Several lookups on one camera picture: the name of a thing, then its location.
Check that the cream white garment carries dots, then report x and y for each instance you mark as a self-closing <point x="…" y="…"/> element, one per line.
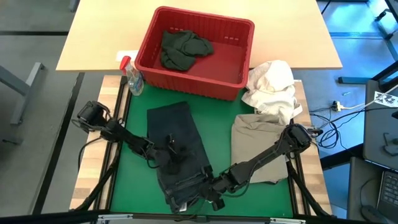
<point x="270" y="87"/>

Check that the light wooden table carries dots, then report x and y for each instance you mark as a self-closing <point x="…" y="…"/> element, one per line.
<point x="109" y="31"/>

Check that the green table mat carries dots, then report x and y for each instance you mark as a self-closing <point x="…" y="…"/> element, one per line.
<point x="140" y="186"/>

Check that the white power plug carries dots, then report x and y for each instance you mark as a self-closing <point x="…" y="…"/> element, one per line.
<point x="337" y="106"/>

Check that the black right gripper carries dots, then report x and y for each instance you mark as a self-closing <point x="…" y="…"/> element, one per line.
<point x="222" y="185"/>

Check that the red plastic bin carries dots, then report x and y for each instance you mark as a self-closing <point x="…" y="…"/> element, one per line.
<point x="217" y="84"/>

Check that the silver camera bracket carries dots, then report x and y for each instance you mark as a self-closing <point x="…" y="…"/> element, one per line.
<point x="124" y="218"/>

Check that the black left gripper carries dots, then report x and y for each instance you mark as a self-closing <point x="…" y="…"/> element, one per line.
<point x="171" y="161"/>

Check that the white tag black pattern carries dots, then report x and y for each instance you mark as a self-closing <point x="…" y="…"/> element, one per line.
<point x="385" y="99"/>

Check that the dark grey desk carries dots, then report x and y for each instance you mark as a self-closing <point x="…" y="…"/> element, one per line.
<point x="379" y="137"/>
<point x="360" y="193"/>

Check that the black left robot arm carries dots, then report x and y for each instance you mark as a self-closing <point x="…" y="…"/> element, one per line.
<point x="124" y="135"/>

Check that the khaki shorts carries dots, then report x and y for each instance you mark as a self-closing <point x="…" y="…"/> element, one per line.
<point x="255" y="140"/>

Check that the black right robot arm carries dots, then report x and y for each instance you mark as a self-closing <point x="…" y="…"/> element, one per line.
<point x="264" y="155"/>

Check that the spray bottle red trigger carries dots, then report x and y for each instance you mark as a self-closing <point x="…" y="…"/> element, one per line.
<point x="133" y="81"/>

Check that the dark jeans with stitching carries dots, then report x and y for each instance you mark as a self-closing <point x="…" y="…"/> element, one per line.
<point x="174" y="124"/>

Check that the white paper label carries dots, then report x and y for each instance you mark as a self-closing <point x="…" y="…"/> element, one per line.
<point x="126" y="55"/>

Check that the black garment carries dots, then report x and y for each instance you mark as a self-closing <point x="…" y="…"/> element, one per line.
<point x="183" y="49"/>

